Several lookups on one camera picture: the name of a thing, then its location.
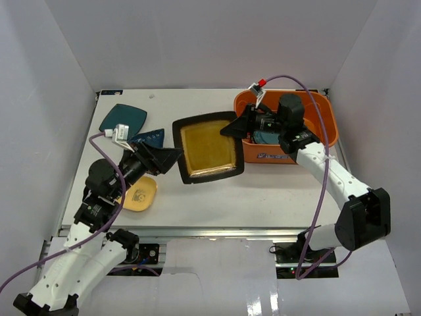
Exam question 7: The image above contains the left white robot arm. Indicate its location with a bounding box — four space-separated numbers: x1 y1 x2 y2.
13 143 183 315

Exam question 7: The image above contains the teal square plate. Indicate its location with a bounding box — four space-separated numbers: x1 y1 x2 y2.
99 103 147 134

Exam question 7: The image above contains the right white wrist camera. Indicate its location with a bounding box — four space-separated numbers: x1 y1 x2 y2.
248 79 266 108

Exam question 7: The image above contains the blue table label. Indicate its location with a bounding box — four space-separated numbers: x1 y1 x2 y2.
100 90 123 95

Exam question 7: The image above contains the dark blue shell plate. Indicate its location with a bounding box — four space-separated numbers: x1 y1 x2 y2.
128 128 165 148

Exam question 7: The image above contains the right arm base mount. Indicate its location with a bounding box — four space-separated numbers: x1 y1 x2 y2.
268 242 329 267

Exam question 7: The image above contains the teal scalloped round plate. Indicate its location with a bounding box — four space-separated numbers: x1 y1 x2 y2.
251 131 279 145

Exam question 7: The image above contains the yellow rounded plate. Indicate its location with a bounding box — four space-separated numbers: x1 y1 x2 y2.
123 176 157 212

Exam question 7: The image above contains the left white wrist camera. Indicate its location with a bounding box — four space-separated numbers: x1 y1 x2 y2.
104 124 132 150

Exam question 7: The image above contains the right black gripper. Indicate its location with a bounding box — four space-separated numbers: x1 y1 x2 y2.
221 103 287 139

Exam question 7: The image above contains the aluminium table front rail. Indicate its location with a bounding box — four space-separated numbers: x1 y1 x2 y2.
57 226 303 238

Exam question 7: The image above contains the black and amber square plate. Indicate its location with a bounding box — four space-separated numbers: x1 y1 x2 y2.
172 111 245 184

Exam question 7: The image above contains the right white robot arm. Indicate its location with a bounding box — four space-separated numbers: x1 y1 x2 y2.
220 93 391 263

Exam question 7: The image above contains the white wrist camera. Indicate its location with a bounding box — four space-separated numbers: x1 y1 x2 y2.
104 124 132 150
248 79 266 108

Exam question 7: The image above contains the orange plastic bin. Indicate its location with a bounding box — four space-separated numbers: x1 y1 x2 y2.
243 90 339 165

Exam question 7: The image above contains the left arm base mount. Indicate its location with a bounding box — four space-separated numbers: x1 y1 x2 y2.
124 244 160 265

